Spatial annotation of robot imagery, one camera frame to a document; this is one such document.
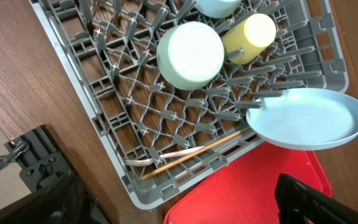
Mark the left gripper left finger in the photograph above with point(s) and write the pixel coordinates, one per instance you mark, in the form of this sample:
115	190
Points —
67	200

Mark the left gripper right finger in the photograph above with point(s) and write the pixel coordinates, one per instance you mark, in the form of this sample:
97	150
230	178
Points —
300	203

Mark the white plastic fork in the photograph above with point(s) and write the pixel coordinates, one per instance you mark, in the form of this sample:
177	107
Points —
147	162

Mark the light blue round plate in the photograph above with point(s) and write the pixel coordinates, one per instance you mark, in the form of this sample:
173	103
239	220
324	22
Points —
307	119

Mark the wooden chopstick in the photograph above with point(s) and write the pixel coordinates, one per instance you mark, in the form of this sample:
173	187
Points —
193	154

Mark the yellow plastic cup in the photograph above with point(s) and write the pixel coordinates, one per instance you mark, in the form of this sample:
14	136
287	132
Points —
253	35

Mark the green bowl with rice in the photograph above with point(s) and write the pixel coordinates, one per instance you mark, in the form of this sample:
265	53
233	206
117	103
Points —
190	55

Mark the small green saucer bowl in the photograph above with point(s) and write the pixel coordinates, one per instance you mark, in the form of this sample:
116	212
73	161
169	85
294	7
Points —
217	8

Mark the grey plastic dishwasher rack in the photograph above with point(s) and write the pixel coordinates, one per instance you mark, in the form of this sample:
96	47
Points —
109	52

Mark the red plastic serving tray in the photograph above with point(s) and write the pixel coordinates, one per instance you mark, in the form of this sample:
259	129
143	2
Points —
244	190

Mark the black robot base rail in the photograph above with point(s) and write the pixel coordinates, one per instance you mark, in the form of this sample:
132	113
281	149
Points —
39	157

